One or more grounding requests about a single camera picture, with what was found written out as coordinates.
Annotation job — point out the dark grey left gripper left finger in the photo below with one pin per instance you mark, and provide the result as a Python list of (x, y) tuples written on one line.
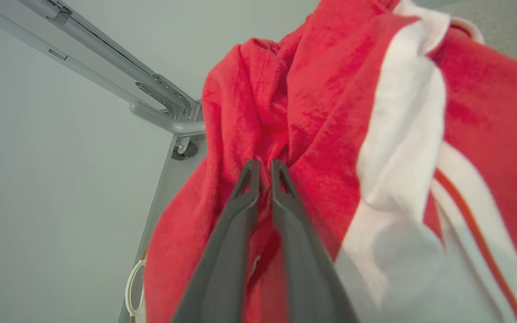
[(222, 260)]

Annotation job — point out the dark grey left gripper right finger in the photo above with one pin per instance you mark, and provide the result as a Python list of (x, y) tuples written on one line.
[(305, 269)]

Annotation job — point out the red and white jersey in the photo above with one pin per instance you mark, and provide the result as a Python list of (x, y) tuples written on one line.
[(321, 89)]

